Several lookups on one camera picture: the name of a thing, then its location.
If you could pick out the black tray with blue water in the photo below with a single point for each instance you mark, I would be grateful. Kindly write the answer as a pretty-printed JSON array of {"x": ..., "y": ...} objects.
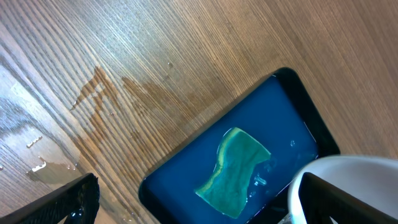
[{"x": 278, "y": 113}]

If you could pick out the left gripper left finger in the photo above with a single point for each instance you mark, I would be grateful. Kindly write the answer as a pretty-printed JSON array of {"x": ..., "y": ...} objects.
[{"x": 75, "y": 202}]

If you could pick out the white plate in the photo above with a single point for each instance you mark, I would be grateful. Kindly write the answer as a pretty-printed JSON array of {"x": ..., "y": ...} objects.
[{"x": 371, "y": 179}]

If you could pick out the green yellow sponge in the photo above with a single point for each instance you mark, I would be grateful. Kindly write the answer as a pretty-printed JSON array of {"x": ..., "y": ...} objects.
[{"x": 227, "y": 187}]

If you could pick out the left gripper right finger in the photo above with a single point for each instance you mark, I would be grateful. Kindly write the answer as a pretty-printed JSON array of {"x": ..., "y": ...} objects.
[{"x": 322, "y": 202}]

